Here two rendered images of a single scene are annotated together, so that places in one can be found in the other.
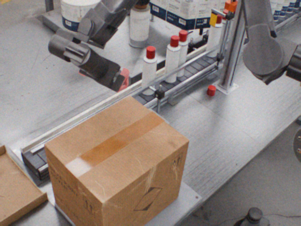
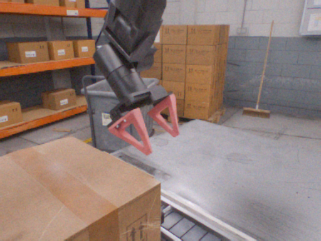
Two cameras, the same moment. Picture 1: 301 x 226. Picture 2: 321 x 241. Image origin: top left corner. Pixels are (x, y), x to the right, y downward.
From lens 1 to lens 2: 1.06 m
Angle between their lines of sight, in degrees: 77
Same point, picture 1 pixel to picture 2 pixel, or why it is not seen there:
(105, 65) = (125, 89)
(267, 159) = not seen: outside the picture
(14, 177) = not seen: hidden behind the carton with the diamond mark
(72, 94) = (264, 221)
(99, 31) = (110, 16)
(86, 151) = (46, 156)
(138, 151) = (21, 195)
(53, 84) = (271, 201)
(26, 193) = not seen: hidden behind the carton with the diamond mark
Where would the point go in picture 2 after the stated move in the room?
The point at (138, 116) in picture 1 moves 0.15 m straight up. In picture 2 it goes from (105, 192) to (98, 101)
